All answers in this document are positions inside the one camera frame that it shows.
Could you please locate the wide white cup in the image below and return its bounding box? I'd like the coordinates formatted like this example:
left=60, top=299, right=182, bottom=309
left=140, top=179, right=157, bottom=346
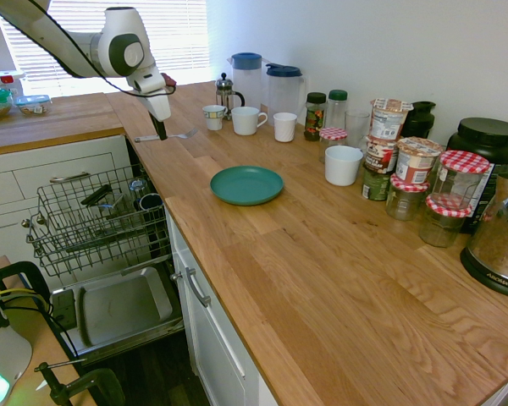
left=323, top=145, right=364, bottom=188

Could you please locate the black screw clamp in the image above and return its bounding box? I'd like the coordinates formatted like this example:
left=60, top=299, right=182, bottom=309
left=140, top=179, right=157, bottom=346
left=34, top=359, right=126, bottom=406
left=0, top=248, right=52, bottom=306

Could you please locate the green tin can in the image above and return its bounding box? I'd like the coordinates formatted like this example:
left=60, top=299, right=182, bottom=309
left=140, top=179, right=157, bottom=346
left=360, top=166, right=393, bottom=202

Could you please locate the red brown oatmeal cup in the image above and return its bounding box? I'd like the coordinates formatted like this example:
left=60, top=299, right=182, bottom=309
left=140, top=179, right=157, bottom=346
left=364, top=135, right=399, bottom=175

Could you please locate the clear container blue lid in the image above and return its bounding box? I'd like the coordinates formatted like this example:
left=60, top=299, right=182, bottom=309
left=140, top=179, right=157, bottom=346
left=15, top=94, right=52, bottom=117

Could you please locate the grey wire dishwasher rack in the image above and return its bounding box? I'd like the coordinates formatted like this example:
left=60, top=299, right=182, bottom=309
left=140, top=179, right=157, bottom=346
left=25, top=165, right=173, bottom=279

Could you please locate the patterned paper cup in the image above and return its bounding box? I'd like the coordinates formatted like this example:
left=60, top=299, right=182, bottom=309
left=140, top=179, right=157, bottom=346
left=202, top=104, right=228, bottom=132

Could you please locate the fork with pale handle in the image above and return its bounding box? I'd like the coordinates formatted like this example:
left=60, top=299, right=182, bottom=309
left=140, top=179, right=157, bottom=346
left=134, top=127, right=200, bottom=144

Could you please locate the steel electric kettle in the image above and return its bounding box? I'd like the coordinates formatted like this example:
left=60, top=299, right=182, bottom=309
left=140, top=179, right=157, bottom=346
left=460, top=169, right=508, bottom=301

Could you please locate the metal drawer handle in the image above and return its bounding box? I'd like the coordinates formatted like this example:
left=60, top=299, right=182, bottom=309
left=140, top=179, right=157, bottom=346
left=49, top=170, right=92, bottom=184

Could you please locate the glass jar red checked lid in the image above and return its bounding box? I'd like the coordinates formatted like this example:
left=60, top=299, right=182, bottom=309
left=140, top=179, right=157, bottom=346
left=418, top=195, right=472, bottom=249
left=318, top=127, right=349, bottom=165
left=384, top=173, right=430, bottom=222

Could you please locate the yellow cable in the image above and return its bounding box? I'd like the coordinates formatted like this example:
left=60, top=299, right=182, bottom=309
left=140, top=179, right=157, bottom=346
left=0, top=288, right=38, bottom=299

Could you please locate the large glass jar checked lid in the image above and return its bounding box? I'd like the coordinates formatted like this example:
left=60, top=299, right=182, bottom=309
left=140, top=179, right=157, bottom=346
left=430, top=149, right=491, bottom=211

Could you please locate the clear drinking glass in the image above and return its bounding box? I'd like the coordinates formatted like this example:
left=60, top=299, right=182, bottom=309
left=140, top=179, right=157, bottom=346
left=127, top=177, right=149, bottom=200

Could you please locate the red white oatmeal cup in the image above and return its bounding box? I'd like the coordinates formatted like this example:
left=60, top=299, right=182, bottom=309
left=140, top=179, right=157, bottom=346
left=395, top=136, right=445, bottom=186

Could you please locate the clear glass tumbler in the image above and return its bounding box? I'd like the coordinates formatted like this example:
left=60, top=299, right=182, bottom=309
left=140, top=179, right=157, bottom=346
left=344, top=110, right=372, bottom=150

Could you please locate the spice jar dark lid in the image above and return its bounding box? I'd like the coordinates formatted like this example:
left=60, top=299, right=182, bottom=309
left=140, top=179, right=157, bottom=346
left=304, top=91, right=328, bottom=142

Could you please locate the white cabinet with drawer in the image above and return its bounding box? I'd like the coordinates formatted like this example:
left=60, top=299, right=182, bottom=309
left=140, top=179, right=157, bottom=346
left=163, top=206, right=281, bottom=406

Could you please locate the clear pitcher dark blue lid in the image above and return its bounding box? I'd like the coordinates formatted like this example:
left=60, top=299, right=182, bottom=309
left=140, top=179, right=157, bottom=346
left=265, top=63, right=308, bottom=124

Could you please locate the white mug with handle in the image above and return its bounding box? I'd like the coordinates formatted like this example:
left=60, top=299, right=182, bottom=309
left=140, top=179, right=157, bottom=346
left=230, top=106, right=269, bottom=137

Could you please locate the black bottle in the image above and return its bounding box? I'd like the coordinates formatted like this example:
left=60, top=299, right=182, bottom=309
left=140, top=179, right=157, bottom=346
left=400, top=101, right=438, bottom=140

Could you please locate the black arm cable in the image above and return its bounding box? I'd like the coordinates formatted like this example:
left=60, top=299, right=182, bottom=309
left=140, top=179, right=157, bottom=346
left=41, top=0, right=177, bottom=97

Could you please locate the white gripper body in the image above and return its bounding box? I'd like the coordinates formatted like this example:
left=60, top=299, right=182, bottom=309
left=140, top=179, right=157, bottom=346
left=130, top=72, right=173, bottom=123

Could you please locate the dark blue mug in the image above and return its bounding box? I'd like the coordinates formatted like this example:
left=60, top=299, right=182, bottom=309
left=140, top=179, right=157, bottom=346
left=139, top=192, right=166, bottom=211

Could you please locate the large black tub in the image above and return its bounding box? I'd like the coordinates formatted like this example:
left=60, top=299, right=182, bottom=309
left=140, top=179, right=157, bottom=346
left=445, top=117, right=508, bottom=234

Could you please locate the green plate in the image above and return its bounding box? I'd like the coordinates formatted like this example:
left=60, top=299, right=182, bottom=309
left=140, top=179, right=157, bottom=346
left=209, top=165, right=285, bottom=207

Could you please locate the white ribbed cup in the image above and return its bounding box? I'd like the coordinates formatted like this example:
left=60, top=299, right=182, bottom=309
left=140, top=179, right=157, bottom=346
left=273, top=111, right=299, bottom=144

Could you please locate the steel dishwasher door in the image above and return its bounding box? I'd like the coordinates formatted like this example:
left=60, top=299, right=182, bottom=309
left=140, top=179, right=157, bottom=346
left=49, top=255, right=185, bottom=365

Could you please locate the glass french press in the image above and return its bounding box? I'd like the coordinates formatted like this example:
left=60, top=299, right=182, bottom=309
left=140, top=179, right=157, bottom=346
left=214, top=72, right=246, bottom=122

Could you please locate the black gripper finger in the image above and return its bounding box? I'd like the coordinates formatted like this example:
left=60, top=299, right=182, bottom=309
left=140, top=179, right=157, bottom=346
left=150, top=112, right=169, bottom=142

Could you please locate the clear pitcher light blue lid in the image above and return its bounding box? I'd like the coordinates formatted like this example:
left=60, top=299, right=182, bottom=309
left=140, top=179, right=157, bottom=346
left=227, top=52, right=264, bottom=116

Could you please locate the clear container red clip lid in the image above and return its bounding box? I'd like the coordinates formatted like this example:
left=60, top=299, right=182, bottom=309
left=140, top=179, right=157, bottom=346
left=0, top=69, right=27, bottom=96

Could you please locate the white corner cabinet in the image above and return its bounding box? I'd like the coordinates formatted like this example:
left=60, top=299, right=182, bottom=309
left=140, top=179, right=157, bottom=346
left=0, top=134, right=154, bottom=272

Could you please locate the black plastic container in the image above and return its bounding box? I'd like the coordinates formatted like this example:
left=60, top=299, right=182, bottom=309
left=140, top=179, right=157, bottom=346
left=80, top=184, right=113, bottom=207

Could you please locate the metal cabinet bar handle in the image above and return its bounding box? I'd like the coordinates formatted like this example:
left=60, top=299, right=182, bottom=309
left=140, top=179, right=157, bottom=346
left=181, top=266, right=213, bottom=309

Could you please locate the clear bottle green lid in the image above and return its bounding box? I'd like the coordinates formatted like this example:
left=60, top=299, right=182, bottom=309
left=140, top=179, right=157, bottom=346
left=326, top=88, right=350, bottom=130

